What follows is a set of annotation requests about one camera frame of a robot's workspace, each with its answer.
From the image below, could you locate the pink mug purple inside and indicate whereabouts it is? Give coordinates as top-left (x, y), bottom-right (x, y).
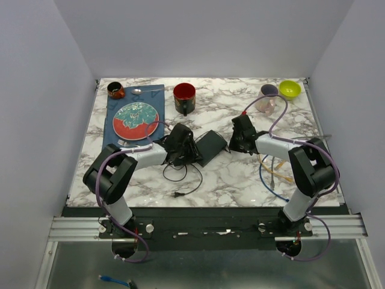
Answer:
top-left (255, 84), bottom-right (279, 116)

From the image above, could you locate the blue cable on floor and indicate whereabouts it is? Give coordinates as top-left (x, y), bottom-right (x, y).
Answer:
top-left (99, 274), bottom-right (136, 288)

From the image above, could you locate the blue ethernet cable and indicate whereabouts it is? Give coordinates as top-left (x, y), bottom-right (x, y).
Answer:
top-left (259, 155), bottom-right (291, 202)

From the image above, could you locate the small brown cup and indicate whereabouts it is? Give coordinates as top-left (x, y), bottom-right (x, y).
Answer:
top-left (107, 81), bottom-right (125, 99)

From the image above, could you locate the yellow ethernet cable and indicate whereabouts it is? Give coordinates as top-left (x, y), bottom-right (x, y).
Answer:
top-left (259, 155), bottom-right (294, 183)

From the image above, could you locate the grey ethernet cable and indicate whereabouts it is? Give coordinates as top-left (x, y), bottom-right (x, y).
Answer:
top-left (269, 134), bottom-right (333, 190)

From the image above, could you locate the black network switch box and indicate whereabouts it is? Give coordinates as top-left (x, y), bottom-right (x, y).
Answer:
top-left (196, 130), bottom-right (227, 167)

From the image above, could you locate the lime green bowl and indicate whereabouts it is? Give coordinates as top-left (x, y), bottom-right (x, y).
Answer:
top-left (278, 80), bottom-right (301, 101)

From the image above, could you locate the red and teal plate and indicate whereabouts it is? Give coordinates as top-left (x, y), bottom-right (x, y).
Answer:
top-left (112, 102), bottom-right (160, 141)

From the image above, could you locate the aluminium rail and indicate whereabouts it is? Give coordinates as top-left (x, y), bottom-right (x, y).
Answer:
top-left (48, 214), bottom-right (368, 242)

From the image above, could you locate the black mug red inside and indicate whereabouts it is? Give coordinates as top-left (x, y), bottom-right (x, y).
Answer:
top-left (173, 82), bottom-right (196, 116)

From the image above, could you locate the black mounting base plate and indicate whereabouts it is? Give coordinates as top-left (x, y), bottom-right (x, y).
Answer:
top-left (61, 207), bottom-right (353, 252)

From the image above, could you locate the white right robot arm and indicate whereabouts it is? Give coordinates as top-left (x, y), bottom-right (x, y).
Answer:
top-left (229, 114), bottom-right (338, 236)

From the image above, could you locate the black power cord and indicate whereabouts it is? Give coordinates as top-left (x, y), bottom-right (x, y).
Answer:
top-left (162, 129), bottom-right (229, 199)

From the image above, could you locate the silver fork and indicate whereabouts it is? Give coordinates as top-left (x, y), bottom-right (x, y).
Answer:
top-left (117, 139), bottom-right (131, 147)

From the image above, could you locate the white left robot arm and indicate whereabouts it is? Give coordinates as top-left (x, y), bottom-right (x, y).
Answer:
top-left (82, 123), bottom-right (203, 238)

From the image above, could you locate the blue placemat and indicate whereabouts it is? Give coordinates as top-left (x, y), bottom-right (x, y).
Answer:
top-left (102, 84), bottom-right (165, 148)

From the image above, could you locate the silver spoon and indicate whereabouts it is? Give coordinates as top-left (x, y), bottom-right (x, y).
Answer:
top-left (131, 88), bottom-right (164, 95)

